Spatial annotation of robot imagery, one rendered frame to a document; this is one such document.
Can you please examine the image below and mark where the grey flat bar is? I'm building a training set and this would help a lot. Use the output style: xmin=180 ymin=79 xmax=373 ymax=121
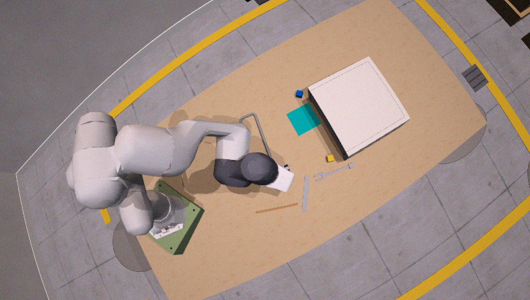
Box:
xmin=301 ymin=176 xmax=309 ymax=213

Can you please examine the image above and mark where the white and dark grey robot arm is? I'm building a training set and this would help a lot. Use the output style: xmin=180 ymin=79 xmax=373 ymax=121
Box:
xmin=66 ymin=111 xmax=294 ymax=239

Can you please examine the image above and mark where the grey wrench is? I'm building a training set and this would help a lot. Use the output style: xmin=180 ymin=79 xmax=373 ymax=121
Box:
xmin=316 ymin=162 xmax=354 ymax=181

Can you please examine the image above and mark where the teal square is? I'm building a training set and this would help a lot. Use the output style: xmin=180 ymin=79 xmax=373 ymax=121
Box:
xmin=287 ymin=103 xmax=321 ymax=136

